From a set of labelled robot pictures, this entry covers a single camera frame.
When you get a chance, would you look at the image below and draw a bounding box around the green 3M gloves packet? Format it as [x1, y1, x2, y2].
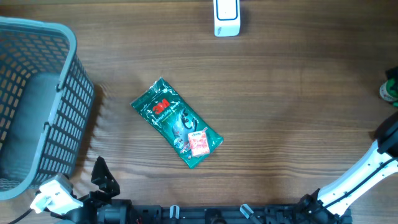
[131, 77, 223, 169]

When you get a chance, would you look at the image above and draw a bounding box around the pink tissue packet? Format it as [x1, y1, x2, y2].
[188, 131, 210, 157]

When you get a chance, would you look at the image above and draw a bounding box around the green lid white jar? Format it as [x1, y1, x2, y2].
[379, 78, 397, 107]

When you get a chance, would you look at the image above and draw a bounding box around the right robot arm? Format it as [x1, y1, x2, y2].
[293, 113, 397, 223]

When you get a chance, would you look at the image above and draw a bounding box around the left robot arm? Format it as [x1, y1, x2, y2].
[50, 157, 142, 224]

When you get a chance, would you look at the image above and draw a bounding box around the white barcode scanner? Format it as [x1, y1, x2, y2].
[213, 0, 241, 37]

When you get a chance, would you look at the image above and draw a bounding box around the grey plastic mesh basket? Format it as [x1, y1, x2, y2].
[1, 17, 95, 200]

